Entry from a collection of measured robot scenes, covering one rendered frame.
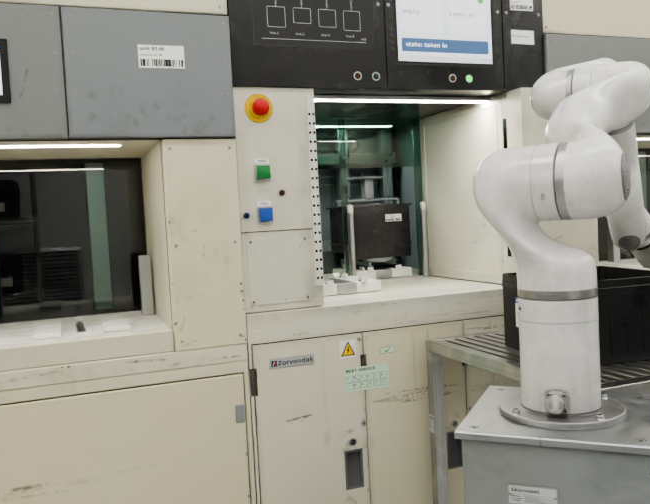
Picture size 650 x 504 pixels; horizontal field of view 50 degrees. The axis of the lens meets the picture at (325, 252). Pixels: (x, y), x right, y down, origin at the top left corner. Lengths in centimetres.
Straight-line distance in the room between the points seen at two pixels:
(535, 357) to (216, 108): 91
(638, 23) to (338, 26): 96
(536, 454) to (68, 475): 101
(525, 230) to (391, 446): 89
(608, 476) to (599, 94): 66
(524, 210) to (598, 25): 119
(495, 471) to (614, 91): 71
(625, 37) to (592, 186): 124
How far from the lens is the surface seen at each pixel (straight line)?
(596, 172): 107
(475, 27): 195
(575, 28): 217
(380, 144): 231
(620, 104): 139
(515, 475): 109
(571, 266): 109
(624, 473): 107
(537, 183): 108
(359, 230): 228
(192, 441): 167
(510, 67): 199
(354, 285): 193
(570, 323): 110
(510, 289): 165
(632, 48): 227
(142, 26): 164
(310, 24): 174
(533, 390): 113
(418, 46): 185
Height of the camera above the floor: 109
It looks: 3 degrees down
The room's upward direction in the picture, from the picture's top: 3 degrees counter-clockwise
